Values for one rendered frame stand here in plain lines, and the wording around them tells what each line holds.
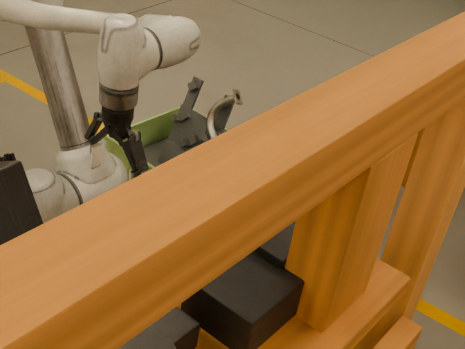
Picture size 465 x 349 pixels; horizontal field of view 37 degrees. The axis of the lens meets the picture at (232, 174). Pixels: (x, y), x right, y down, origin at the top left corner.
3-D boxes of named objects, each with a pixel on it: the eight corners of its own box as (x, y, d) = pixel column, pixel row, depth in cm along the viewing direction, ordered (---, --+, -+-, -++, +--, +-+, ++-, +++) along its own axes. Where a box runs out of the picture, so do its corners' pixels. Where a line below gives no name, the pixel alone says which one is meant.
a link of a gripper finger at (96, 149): (93, 146, 171) (90, 145, 172) (92, 169, 175) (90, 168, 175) (102, 142, 173) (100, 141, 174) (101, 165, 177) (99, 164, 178)
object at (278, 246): (241, 272, 113) (247, 239, 109) (293, 233, 123) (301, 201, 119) (275, 295, 109) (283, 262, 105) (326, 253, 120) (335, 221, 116)
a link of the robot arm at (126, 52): (117, 97, 152) (160, 82, 161) (120, 31, 143) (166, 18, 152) (86, 78, 157) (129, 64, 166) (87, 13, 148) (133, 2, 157)
